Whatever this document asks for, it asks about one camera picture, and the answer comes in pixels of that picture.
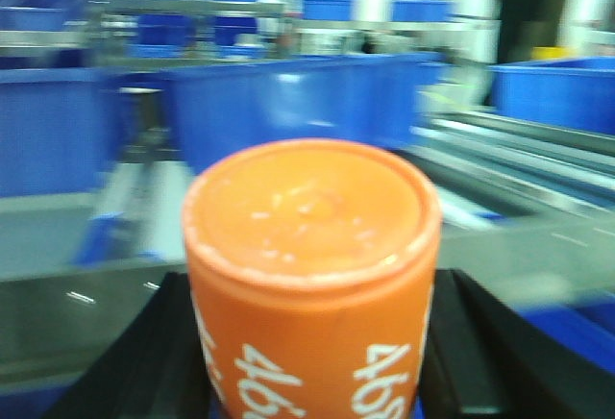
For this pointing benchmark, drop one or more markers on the blue bin on conveyor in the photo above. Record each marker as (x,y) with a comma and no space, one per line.
(573,93)

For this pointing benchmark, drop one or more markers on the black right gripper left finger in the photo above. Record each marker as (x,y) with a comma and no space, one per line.
(154,369)

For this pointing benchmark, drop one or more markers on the orange cylindrical capacitor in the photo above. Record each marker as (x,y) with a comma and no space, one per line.
(311,266)

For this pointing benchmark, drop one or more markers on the blue bin far left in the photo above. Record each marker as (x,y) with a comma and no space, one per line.
(61,129)

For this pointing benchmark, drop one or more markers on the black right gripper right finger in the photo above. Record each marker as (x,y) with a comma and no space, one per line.
(484,360)

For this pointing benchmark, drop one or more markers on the large blue bin centre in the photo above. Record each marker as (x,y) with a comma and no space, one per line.
(217,110)

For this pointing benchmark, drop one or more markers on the steel roller conveyor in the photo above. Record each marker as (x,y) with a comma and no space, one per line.
(547,168)

